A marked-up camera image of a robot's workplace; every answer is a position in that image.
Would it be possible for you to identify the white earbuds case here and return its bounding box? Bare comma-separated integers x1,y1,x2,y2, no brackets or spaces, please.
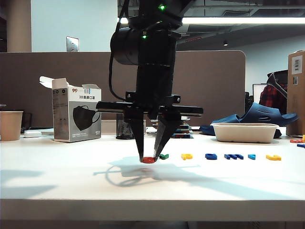
23,130,42,138

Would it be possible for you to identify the grey face mask box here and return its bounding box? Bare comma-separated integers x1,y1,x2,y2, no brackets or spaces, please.
39,76,102,143

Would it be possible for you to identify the person in red plaid shirt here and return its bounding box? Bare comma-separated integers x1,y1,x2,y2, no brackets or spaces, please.
259,70,289,115

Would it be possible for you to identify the black mesh pen holder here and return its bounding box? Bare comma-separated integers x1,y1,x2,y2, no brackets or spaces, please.
116,112,137,140

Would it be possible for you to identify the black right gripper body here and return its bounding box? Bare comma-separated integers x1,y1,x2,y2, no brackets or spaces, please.
96,64,204,119

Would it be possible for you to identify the brown cardboard box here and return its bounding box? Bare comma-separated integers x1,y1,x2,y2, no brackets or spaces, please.
287,50,305,137

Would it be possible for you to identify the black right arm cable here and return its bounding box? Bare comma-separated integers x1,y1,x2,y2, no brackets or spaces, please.
108,0,131,103

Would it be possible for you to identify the navy blue foam slipper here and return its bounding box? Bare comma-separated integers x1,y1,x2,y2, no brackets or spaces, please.
239,102,299,127
199,114,242,136

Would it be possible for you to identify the beige pulp food tray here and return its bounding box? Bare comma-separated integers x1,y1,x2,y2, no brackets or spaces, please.
210,123,279,144

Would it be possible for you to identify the brown desk partition panel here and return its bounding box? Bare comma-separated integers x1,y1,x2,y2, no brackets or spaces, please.
0,50,247,129

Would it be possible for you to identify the brown paper cup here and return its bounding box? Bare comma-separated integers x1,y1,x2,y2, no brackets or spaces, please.
0,111,24,142

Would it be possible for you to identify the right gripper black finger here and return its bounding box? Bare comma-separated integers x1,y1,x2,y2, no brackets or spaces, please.
153,113,182,161
123,111,145,161

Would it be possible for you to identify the red letter c magnet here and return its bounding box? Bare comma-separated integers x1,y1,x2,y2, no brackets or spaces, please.
140,156,158,164

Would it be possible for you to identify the metal wall switch plate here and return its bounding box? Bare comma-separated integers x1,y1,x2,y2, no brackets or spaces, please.
66,36,80,52

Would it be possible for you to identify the white ceiling light strip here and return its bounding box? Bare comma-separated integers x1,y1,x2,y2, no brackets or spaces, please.
117,16,305,25

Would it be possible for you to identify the computer monitor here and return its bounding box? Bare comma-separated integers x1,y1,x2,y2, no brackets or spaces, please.
252,83,268,103

